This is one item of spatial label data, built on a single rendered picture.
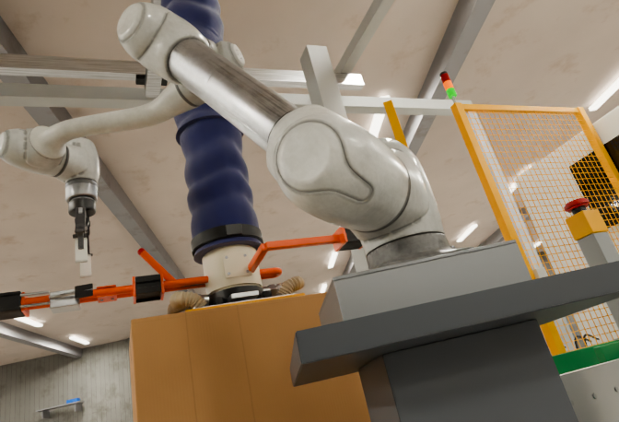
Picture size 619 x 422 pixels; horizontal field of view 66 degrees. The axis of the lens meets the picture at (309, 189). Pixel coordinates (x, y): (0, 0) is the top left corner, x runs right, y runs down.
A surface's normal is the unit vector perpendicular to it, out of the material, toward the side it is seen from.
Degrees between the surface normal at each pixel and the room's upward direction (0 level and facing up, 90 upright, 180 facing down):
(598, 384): 90
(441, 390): 90
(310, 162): 95
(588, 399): 90
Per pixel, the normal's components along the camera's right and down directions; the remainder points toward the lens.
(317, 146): -0.47, -0.18
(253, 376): 0.33, -0.46
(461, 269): 0.05, -0.43
